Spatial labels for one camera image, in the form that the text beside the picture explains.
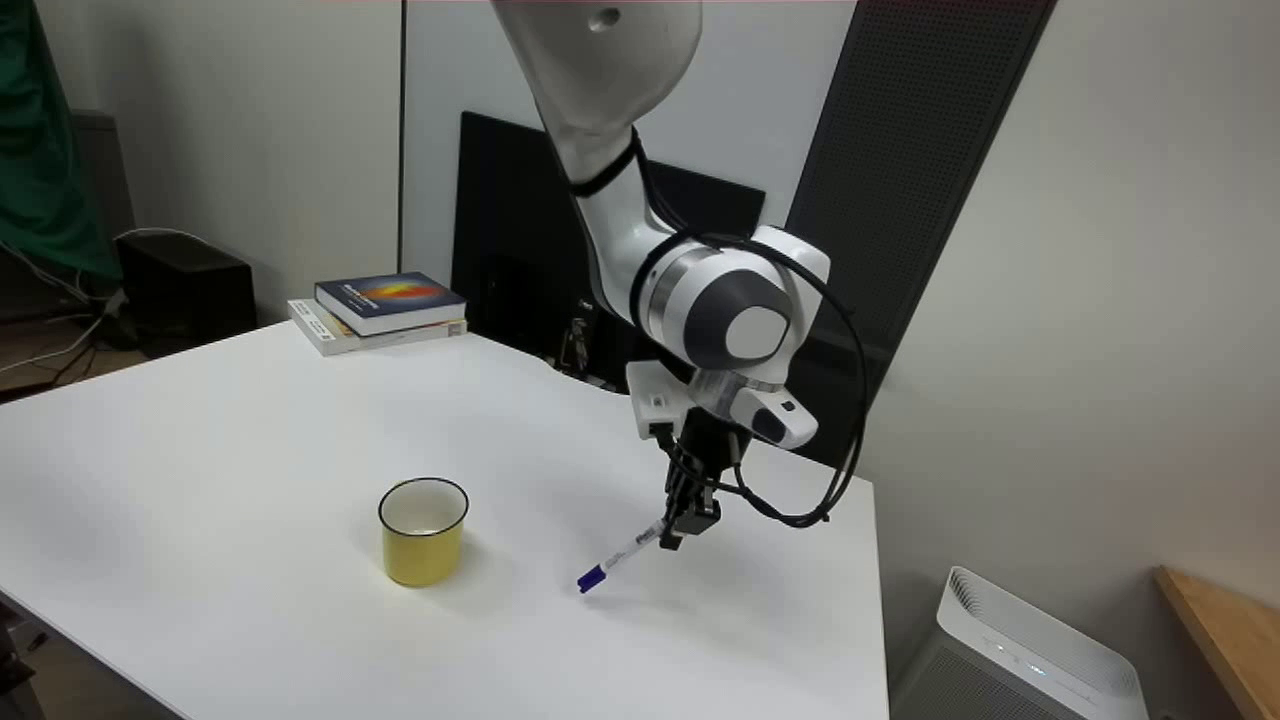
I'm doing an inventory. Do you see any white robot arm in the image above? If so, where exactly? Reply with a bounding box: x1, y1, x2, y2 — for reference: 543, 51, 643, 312
490, 0, 833, 549

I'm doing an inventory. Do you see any dark angled wall panel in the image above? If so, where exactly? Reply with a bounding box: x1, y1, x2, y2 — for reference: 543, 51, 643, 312
786, 0, 1054, 463

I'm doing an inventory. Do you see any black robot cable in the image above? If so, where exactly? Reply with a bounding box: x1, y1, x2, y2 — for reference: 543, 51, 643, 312
629, 227, 870, 532

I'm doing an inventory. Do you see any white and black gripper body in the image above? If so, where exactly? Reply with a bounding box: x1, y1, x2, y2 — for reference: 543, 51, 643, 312
624, 360, 820, 496

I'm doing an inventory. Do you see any black computer monitor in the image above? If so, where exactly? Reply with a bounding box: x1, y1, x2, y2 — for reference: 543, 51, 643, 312
446, 107, 773, 396

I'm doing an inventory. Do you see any green curtain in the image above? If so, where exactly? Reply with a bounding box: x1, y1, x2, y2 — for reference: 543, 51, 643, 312
0, 0, 124, 294

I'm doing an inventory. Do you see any dark blue book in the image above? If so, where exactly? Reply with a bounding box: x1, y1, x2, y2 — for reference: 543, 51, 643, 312
313, 271, 462, 335

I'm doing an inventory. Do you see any yellow enamel cup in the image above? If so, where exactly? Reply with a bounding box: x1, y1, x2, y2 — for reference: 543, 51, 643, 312
376, 475, 472, 590

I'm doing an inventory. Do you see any white plastic bin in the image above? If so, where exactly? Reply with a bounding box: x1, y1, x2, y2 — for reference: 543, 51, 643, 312
892, 563, 1151, 720

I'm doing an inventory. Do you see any white book underneath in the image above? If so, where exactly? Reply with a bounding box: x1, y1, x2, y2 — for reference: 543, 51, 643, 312
286, 300, 467, 356

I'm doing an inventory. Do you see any light wooden desk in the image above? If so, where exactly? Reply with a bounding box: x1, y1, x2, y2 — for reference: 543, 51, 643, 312
1155, 567, 1280, 720

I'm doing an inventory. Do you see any black box on floor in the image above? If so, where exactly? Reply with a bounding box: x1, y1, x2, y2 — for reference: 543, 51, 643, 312
121, 232, 255, 352

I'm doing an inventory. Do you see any white marker with blue cap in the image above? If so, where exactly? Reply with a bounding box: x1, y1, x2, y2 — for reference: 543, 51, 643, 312
576, 525, 658, 596

